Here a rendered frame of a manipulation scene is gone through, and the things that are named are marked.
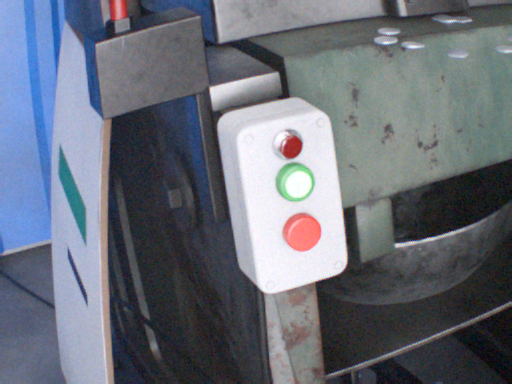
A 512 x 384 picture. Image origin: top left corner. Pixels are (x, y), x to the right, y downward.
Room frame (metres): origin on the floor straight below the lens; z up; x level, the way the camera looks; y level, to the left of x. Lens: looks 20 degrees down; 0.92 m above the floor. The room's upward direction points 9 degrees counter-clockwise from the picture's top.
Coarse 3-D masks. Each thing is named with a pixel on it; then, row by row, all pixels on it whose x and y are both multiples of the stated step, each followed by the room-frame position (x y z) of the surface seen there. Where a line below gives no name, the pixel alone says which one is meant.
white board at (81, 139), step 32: (64, 32) 1.75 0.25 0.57; (64, 64) 1.70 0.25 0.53; (64, 96) 1.66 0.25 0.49; (64, 128) 1.63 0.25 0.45; (96, 128) 1.33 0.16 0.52; (64, 160) 1.61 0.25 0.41; (96, 160) 1.32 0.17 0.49; (64, 192) 1.60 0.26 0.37; (96, 192) 1.31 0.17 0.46; (64, 224) 1.59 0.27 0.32; (96, 224) 1.31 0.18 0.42; (64, 256) 1.60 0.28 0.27; (96, 256) 1.31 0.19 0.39; (64, 288) 1.62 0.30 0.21; (96, 288) 1.31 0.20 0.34; (64, 320) 1.64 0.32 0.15; (96, 320) 1.32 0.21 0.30; (64, 352) 1.68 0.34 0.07; (96, 352) 1.34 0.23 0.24
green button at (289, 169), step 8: (288, 168) 0.92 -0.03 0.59; (296, 168) 0.92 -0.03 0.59; (304, 168) 0.92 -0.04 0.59; (280, 176) 0.91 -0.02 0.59; (288, 176) 0.91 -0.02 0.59; (312, 176) 0.92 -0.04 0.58; (280, 184) 0.91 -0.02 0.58; (312, 184) 0.92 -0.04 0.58; (280, 192) 0.91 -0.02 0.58; (288, 200) 0.91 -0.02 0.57; (296, 200) 0.91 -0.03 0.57
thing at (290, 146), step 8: (288, 128) 0.93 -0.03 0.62; (280, 136) 0.92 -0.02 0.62; (288, 136) 0.92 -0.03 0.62; (296, 136) 0.92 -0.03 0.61; (272, 144) 0.92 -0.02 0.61; (280, 144) 0.92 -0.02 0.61; (288, 144) 0.92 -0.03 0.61; (296, 144) 0.92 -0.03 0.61; (280, 152) 0.92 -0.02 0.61; (288, 152) 0.92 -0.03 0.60; (296, 152) 0.92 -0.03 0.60; (288, 160) 0.92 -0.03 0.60
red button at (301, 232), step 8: (296, 216) 0.92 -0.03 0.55; (304, 216) 0.92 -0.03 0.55; (288, 224) 0.92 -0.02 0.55; (296, 224) 0.91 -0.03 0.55; (304, 224) 0.91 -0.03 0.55; (312, 224) 0.92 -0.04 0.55; (288, 232) 0.91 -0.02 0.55; (296, 232) 0.91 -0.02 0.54; (304, 232) 0.91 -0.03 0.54; (312, 232) 0.92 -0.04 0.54; (320, 232) 0.92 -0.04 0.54; (288, 240) 0.91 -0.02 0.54; (296, 240) 0.91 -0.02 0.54; (304, 240) 0.91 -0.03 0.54; (312, 240) 0.92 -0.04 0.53; (296, 248) 0.91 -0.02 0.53; (304, 248) 0.91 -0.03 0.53
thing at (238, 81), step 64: (64, 0) 1.76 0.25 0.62; (128, 0) 1.46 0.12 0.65; (256, 64) 1.04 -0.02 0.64; (128, 128) 1.39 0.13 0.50; (128, 192) 1.51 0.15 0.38; (192, 192) 1.14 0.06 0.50; (128, 256) 1.54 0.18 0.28; (192, 256) 1.19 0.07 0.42; (128, 320) 1.67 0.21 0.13; (192, 320) 1.29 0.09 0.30
